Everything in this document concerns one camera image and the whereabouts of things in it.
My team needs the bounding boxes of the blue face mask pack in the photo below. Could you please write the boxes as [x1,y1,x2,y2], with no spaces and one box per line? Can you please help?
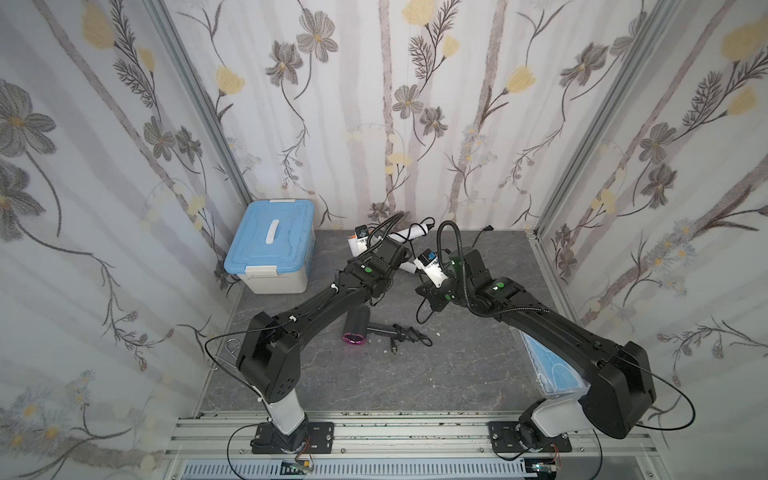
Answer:
[522,333,589,397]

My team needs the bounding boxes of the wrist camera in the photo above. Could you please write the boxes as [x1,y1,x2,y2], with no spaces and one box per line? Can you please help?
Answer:
[348,225,372,257]
[414,249,448,288]

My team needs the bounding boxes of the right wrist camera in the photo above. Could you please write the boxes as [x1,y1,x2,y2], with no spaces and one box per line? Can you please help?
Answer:
[414,249,448,288]

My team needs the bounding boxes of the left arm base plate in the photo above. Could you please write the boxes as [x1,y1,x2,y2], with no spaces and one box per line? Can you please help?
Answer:
[250,421,335,455]

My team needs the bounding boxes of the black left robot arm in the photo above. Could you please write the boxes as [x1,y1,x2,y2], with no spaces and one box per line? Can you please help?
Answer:
[209,238,410,454]

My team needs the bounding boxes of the dark grey pink hair dryer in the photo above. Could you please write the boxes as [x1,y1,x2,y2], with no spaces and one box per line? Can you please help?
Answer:
[342,305,406,345]

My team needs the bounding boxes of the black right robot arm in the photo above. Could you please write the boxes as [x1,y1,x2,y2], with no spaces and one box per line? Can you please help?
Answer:
[415,250,657,451]

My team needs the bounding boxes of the white vented cable duct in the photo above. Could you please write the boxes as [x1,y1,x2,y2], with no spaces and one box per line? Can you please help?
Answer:
[177,458,537,479]

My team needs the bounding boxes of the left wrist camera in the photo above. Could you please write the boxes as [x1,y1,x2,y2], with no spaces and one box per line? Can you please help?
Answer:
[348,225,372,257]

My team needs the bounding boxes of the black cord of far dryer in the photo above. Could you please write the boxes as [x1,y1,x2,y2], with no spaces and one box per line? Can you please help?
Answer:
[467,224,497,250]

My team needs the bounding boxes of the aluminium rail frame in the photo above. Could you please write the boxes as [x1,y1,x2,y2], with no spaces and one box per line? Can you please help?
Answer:
[157,411,671,479]

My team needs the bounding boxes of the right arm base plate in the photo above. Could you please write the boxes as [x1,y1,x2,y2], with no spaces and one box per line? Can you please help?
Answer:
[487,421,573,454]

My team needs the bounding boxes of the metal wire tongs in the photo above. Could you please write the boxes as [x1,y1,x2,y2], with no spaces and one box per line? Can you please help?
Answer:
[204,335,241,370]

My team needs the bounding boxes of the blue lid storage box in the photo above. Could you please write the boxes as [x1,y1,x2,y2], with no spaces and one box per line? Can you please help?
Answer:
[224,199,315,294]

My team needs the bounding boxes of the white hair dryer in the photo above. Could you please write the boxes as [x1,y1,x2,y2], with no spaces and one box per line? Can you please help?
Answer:
[399,261,418,274]
[388,217,436,244]

